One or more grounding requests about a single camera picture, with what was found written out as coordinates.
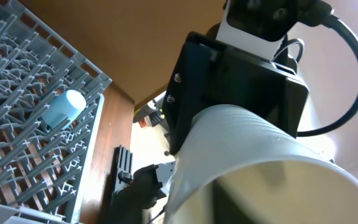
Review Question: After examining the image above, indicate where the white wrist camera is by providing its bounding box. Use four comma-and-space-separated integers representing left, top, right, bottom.
216, 0, 300, 60

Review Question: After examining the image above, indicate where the black camera cable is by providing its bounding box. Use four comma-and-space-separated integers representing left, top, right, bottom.
296, 0, 358, 138

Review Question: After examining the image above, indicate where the light blue cup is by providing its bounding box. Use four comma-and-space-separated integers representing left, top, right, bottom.
41, 90, 86, 129

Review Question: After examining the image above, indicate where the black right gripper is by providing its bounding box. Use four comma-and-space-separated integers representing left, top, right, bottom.
162, 32, 309, 156

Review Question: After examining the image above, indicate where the grey dishwasher rack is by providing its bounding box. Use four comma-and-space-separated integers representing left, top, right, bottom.
0, 1, 111, 223

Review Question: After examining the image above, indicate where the white cup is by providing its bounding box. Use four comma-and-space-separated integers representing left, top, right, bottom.
164, 105, 358, 223

